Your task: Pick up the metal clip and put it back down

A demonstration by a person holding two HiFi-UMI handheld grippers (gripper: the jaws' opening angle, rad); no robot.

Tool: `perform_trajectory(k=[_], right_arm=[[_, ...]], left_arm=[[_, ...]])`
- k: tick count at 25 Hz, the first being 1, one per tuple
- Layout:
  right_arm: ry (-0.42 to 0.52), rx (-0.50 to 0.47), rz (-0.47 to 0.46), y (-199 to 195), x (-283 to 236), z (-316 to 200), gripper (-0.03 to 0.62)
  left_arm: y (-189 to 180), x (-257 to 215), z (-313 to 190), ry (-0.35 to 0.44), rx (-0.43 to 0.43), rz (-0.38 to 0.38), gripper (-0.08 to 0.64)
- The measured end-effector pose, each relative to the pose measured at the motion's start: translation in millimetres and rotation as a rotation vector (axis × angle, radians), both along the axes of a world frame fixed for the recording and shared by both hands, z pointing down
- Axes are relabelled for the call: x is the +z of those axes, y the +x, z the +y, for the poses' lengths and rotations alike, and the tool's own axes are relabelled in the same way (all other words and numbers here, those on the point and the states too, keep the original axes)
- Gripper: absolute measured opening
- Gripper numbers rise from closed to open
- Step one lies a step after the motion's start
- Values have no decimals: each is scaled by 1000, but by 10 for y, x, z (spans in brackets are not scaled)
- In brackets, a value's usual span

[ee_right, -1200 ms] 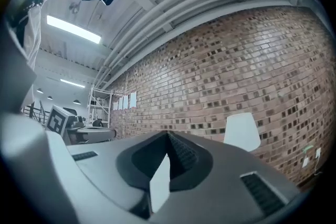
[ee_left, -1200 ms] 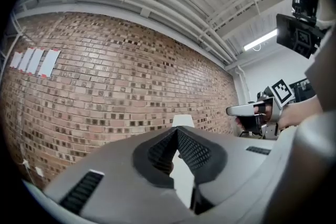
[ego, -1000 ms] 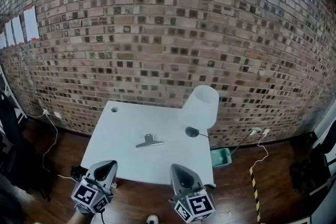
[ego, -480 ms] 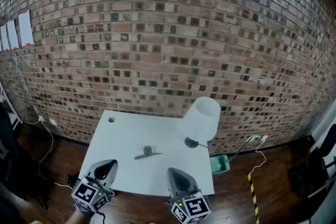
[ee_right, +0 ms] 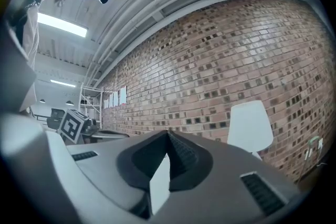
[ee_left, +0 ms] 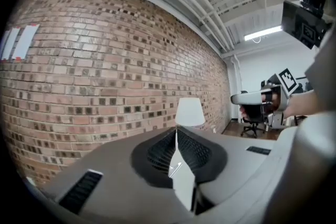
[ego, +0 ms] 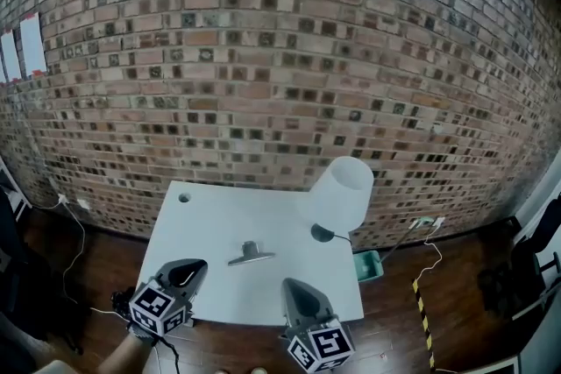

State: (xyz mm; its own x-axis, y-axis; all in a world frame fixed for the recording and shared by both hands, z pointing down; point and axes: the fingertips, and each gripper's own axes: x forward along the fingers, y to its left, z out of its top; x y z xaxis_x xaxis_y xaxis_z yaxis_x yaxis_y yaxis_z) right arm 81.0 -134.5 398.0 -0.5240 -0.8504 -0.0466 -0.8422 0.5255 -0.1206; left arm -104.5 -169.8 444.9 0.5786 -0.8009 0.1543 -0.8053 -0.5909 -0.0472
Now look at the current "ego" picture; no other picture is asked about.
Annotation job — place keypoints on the white wall socket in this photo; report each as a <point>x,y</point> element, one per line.
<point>83,204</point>

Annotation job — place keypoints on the white table lamp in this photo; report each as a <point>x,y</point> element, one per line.
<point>339,195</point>

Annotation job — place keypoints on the black office chair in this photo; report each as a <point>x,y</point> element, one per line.
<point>526,263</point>

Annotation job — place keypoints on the yellow black striped strip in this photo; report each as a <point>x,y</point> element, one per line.
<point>424,319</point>

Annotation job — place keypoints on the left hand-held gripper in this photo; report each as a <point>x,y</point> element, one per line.
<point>158,305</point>

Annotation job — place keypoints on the person's left forearm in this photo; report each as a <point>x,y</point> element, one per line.
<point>127,357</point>

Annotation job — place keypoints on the green plastic bin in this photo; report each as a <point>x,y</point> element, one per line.
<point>367,266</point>

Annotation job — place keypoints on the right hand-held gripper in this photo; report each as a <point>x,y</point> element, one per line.
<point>307,302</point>

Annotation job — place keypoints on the metal clip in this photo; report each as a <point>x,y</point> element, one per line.
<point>250,256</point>

